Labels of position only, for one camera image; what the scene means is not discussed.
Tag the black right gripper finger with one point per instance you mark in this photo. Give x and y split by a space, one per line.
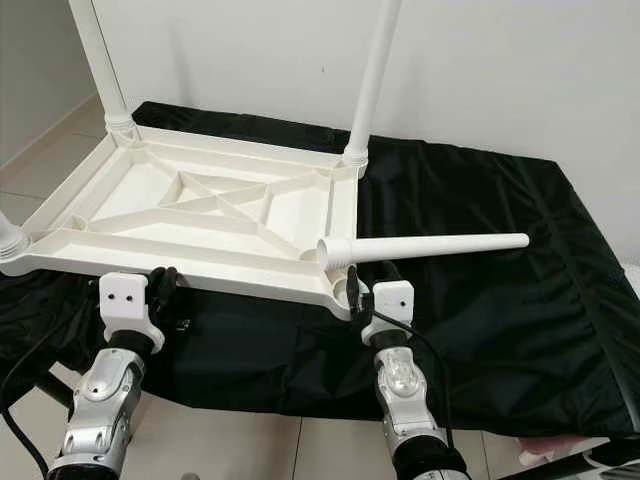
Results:
353 290
389 273

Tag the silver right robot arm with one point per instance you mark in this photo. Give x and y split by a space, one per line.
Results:
400 390

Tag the pink plastic object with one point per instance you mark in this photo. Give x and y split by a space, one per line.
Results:
560 445

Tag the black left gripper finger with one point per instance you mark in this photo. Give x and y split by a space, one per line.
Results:
170 282
155 276

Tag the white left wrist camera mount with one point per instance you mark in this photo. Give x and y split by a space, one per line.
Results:
125 297

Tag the white plastic table leg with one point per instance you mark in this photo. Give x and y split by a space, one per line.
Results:
372 80
100 60
8 245
430 247

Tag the black table cloth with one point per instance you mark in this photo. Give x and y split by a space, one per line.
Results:
510 330

